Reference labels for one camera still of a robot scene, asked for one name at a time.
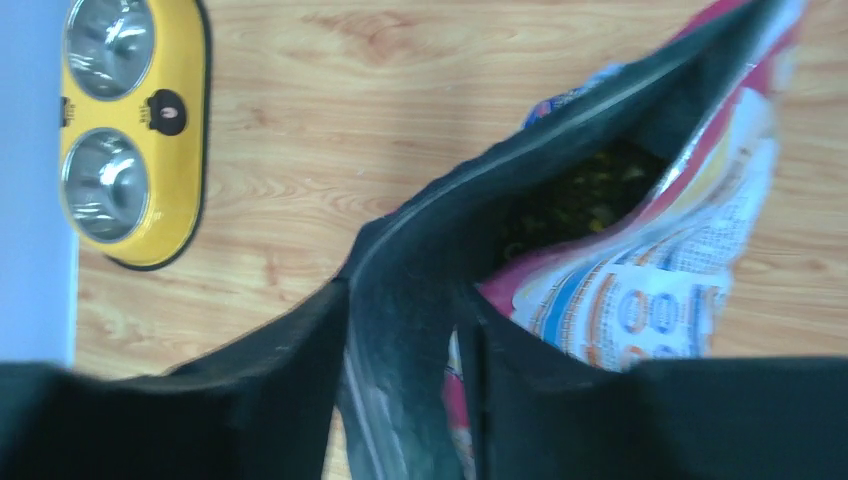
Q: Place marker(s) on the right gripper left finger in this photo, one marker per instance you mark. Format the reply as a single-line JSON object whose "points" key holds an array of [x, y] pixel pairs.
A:
{"points": [[257, 408]]}

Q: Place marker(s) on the pink pet food bag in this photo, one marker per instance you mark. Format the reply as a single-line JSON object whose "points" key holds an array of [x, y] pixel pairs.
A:
{"points": [[605, 232]]}

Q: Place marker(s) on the yellow double pet bowl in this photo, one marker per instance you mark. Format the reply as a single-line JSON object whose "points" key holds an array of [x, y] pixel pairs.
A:
{"points": [[134, 121]]}

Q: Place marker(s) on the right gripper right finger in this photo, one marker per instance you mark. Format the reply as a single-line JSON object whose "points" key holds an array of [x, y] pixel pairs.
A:
{"points": [[629, 424]]}

